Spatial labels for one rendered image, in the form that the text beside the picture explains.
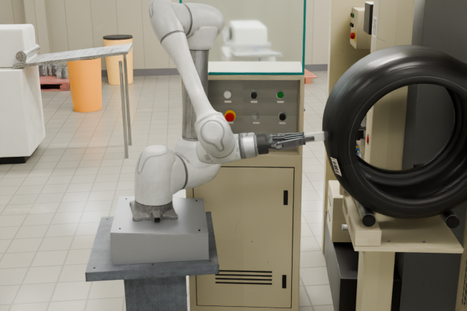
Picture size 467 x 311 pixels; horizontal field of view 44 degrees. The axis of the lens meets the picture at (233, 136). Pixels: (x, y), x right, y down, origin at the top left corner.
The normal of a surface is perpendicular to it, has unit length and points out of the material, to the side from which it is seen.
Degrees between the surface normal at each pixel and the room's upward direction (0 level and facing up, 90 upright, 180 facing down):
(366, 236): 90
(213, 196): 90
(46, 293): 0
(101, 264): 0
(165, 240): 90
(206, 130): 67
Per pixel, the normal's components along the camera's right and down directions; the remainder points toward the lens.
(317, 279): -0.01, -0.96
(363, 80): -0.54, -0.34
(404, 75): -0.11, 0.11
